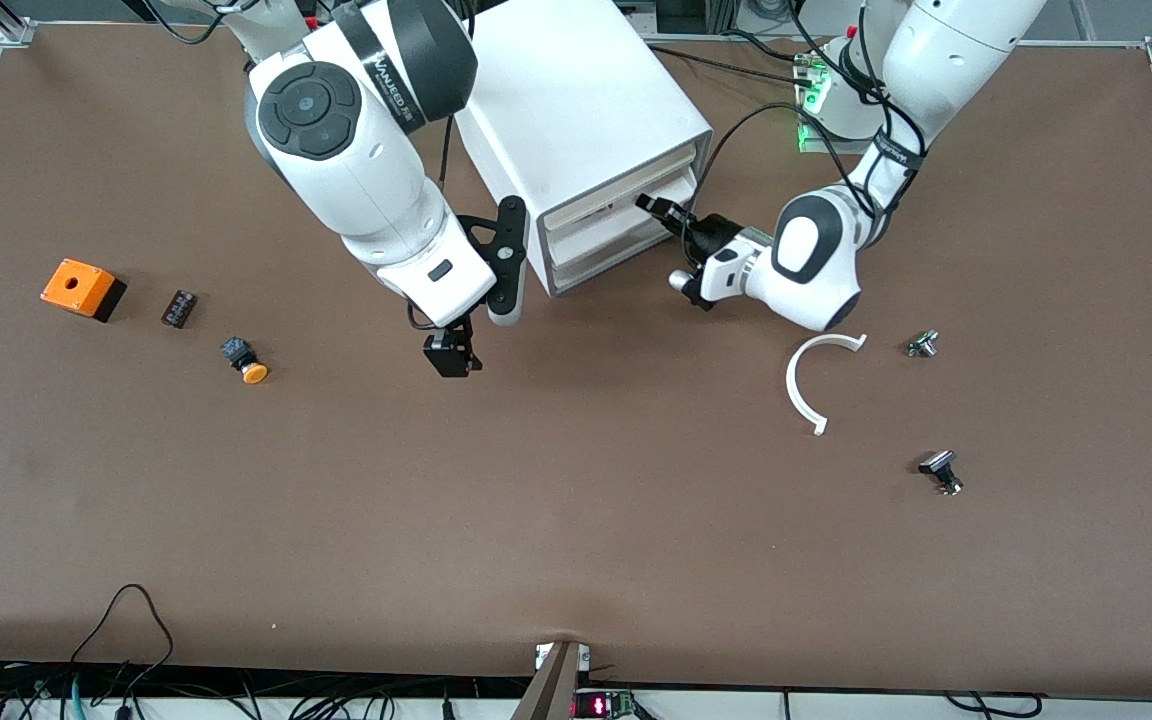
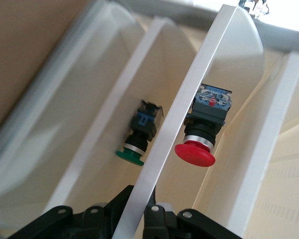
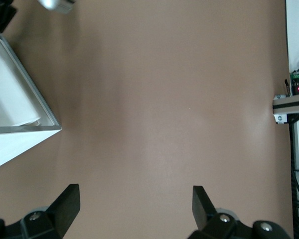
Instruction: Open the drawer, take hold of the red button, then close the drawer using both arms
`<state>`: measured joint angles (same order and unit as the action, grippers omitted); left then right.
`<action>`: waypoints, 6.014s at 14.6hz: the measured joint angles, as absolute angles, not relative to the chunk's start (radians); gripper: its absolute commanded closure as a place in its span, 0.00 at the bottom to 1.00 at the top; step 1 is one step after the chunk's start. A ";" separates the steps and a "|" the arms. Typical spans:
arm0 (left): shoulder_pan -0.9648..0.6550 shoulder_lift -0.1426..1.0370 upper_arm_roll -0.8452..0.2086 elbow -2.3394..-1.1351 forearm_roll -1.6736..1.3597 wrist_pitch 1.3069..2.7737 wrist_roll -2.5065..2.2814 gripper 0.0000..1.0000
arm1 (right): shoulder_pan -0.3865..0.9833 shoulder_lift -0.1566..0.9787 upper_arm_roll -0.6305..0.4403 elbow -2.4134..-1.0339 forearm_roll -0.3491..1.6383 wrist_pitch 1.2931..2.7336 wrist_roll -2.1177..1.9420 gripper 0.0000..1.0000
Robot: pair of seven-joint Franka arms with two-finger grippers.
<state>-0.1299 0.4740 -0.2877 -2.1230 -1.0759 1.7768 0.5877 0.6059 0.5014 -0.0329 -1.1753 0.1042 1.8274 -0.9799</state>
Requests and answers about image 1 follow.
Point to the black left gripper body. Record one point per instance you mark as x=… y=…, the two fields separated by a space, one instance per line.
x=704 y=236

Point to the white deep drawer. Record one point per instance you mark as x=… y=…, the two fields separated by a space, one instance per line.
x=601 y=262

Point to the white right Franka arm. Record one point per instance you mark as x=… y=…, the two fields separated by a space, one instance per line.
x=356 y=170

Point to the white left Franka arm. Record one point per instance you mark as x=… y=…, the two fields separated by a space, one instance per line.
x=816 y=250

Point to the white drawer cabinet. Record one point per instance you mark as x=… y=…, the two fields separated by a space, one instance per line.
x=576 y=100

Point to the orange mushroom push button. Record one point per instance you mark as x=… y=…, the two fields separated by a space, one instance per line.
x=246 y=362

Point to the black silver button component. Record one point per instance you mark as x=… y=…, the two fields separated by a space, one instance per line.
x=939 y=468

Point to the white curved plastic arc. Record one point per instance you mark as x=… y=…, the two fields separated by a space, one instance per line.
x=790 y=385

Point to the small silver green component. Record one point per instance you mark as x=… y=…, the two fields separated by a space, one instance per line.
x=922 y=344

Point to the orange box with hole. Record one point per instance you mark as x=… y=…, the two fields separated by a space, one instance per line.
x=76 y=285

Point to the circuit board red display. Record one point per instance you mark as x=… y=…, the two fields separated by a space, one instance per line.
x=601 y=706

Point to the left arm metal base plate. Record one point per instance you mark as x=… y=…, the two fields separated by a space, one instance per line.
x=841 y=145

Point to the small black switch block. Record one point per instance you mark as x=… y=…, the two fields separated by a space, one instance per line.
x=179 y=308

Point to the small white bracket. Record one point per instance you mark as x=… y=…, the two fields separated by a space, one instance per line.
x=541 y=655

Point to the brown wedge post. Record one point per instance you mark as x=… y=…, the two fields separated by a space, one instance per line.
x=551 y=690

